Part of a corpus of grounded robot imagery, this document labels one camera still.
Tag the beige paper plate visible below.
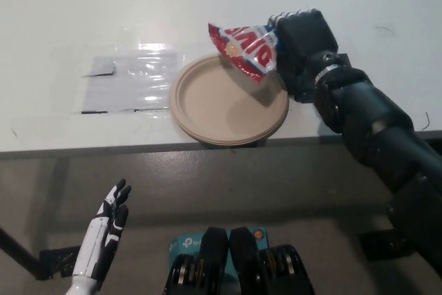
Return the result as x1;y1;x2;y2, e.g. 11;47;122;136
169;53;290;146

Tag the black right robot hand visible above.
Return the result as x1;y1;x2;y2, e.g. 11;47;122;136
267;7;349;104

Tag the black table leg with foot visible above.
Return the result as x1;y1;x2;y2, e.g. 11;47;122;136
0;225;81;281
358;228;415;262

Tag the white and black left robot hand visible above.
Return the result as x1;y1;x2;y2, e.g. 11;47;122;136
73;178;133;281

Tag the clear plastic sheet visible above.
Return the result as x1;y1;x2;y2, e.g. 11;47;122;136
81;53;180;115

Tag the teal router box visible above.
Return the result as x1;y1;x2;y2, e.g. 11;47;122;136
168;226;269;275

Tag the red blue sunflower seed bag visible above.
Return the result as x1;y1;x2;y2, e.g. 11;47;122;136
206;22;282;84

